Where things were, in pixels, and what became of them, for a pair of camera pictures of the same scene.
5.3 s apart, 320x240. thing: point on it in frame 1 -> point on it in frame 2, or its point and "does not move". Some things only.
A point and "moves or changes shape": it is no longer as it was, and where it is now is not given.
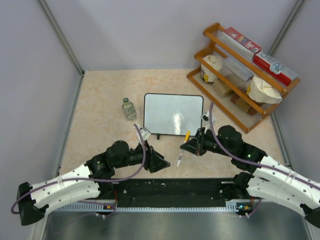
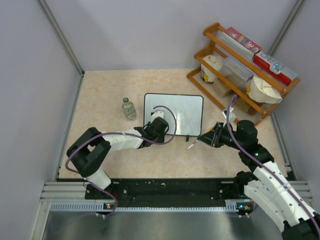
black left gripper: x=154 y=161 -> x=160 y=139
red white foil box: x=241 y=42 does not move
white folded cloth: x=262 y=92 does not move
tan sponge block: x=221 y=88 does not move
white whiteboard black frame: x=172 y=114 does not move
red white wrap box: x=277 y=71 does not move
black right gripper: x=196 y=145 -> x=213 y=137
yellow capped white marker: x=186 y=140 moves or changes shape
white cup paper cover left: x=214 y=60 does not move
